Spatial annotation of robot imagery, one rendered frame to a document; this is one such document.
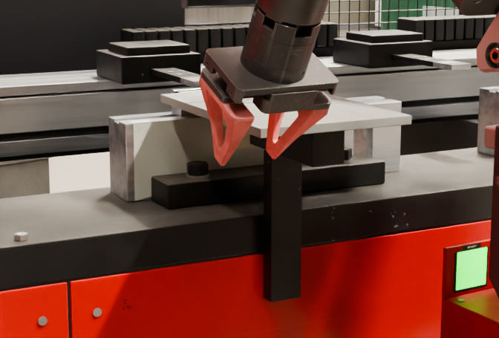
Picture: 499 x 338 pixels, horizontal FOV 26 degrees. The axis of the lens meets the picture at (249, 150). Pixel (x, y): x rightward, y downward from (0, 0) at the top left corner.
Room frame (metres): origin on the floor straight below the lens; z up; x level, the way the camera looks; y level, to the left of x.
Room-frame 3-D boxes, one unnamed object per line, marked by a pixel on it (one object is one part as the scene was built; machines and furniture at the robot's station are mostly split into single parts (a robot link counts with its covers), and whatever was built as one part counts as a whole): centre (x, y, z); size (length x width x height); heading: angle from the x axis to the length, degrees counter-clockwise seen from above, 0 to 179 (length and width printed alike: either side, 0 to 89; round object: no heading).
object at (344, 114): (1.20, -0.03, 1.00); 0.26 x 0.18 x 0.01; 27
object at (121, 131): (1.36, -0.02, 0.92); 0.39 x 0.06 x 0.10; 117
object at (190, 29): (1.79, 0.03, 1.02); 0.37 x 0.06 x 0.04; 117
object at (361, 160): (1.30, -0.03, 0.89); 0.30 x 0.05 x 0.03; 117
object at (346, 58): (1.66, -0.25, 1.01); 0.26 x 0.12 x 0.05; 27
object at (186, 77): (1.48, 0.11, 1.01); 0.26 x 0.12 x 0.05; 27
